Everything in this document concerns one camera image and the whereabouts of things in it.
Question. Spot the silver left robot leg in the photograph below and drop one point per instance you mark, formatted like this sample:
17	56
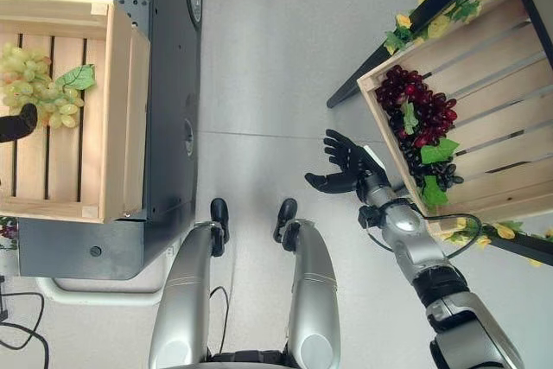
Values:
183	291

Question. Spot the purple flower garland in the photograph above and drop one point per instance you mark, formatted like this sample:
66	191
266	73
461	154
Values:
8	230

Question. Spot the dark right robot foot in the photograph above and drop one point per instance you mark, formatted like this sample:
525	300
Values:
287	211

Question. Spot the red grape bunch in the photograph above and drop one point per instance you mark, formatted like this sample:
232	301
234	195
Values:
425	103

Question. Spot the dark left robot foot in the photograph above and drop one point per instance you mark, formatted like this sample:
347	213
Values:
219	211

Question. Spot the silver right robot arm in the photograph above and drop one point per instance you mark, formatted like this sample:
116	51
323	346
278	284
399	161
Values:
415	239

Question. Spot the green grape bunch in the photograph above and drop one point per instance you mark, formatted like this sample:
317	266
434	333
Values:
30	84

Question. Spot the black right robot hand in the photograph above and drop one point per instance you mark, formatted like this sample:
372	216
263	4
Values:
352	161

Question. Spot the white plastic base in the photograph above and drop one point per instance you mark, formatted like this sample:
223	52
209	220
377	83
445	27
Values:
103	296

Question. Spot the dark robot waist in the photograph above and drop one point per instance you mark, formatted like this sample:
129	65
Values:
246	359

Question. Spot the black grape bunch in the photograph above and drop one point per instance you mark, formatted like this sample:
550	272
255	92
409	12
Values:
436	172

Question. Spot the yellow flower leaf garland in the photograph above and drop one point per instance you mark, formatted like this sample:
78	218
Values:
501	230
445	19

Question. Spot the silver robot leg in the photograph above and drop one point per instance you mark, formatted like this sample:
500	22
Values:
313	282
183	291

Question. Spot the dark robot foot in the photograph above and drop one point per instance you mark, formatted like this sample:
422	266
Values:
219	211
287	211

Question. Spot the wooden slatted crate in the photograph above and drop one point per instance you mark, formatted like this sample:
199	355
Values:
116	118
497	127

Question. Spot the silver right robot leg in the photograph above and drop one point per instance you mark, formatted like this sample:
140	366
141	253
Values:
313	282

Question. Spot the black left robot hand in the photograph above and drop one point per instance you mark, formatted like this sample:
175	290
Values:
19	125

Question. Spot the grey metal cart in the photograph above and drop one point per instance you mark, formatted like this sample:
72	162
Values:
173	84

